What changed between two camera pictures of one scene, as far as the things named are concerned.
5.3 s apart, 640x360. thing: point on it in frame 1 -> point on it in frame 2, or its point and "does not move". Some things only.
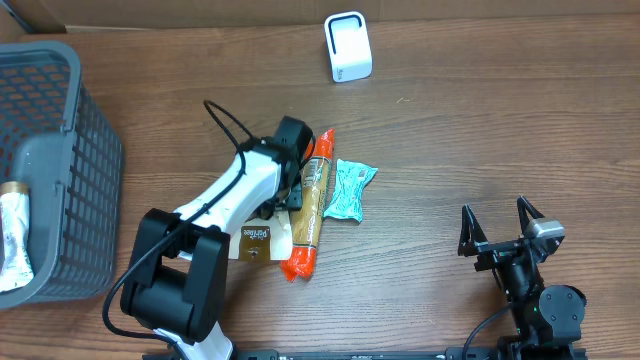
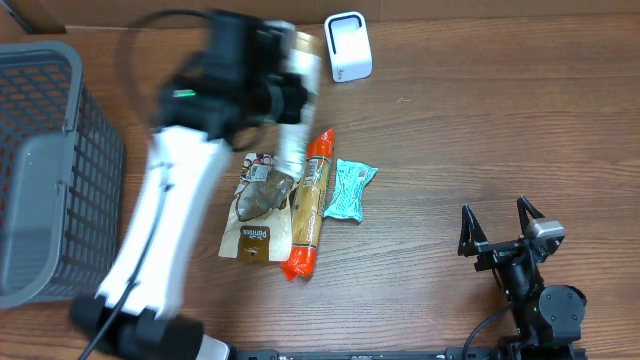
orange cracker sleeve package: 306,222 does not move
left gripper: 297,204 -> 299,97
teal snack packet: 351,177 does not move
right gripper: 474,241 does not move
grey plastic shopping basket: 57,140 does not move
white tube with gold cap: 16,262 -> 293,139
